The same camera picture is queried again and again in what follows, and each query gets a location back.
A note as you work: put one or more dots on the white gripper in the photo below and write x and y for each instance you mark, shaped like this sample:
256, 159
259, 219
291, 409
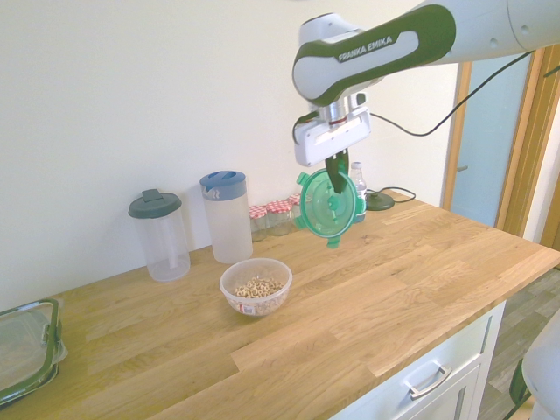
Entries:
324, 144

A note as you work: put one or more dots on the green round container lid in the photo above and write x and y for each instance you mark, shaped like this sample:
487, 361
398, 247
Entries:
319, 219

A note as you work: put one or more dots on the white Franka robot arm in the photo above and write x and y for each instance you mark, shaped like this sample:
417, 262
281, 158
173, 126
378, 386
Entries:
372, 57

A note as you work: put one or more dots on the red checkered lid jar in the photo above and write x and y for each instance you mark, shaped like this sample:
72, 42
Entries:
294, 210
258, 223
277, 219

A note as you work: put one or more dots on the clear plastic food bowl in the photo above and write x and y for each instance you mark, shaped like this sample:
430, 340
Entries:
256, 306

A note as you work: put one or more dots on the hint water bottle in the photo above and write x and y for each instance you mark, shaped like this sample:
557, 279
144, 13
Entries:
359, 184

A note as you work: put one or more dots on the dark round kettle base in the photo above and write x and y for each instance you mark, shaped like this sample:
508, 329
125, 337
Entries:
378, 202

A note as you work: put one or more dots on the black kettle base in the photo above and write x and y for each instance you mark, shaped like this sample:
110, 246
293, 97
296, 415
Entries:
411, 194

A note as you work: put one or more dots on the blue lidded plastic pitcher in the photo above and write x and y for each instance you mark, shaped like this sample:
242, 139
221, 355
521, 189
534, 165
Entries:
227, 219

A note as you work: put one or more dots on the cereal rings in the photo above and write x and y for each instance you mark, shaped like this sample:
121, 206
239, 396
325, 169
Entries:
258, 286

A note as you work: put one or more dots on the frosted glass wooden door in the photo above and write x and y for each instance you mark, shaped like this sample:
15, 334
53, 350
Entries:
481, 153

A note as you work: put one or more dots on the dark lidded plastic pitcher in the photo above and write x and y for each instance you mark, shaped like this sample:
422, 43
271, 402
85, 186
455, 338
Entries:
164, 245

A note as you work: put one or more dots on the white cabinet front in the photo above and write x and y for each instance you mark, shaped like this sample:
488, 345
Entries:
437, 350

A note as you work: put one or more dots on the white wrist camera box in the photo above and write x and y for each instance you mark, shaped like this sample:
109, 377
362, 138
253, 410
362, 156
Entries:
361, 98

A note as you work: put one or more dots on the wooden door frame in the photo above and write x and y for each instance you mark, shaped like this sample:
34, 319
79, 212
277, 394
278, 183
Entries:
540, 153

